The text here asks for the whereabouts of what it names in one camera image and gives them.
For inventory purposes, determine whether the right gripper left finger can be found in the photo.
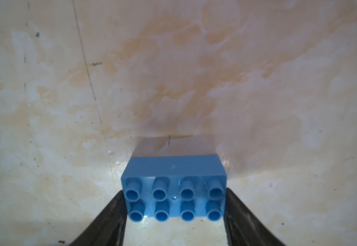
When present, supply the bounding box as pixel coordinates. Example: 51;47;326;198
70;191;127;246

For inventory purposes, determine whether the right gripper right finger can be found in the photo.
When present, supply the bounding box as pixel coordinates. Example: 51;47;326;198
224;188;285;246

